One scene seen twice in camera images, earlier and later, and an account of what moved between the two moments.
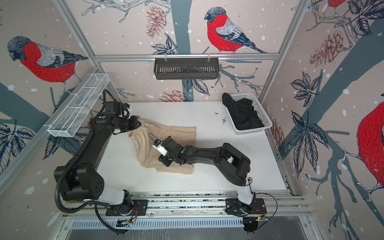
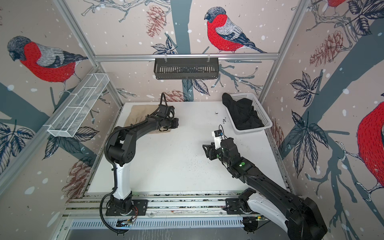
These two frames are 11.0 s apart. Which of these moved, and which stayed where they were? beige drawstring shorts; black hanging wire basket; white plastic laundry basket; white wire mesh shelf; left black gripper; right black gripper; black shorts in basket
Moved: left black gripper; beige drawstring shorts; right black gripper
Stayed: white plastic laundry basket; black hanging wire basket; white wire mesh shelf; black shorts in basket
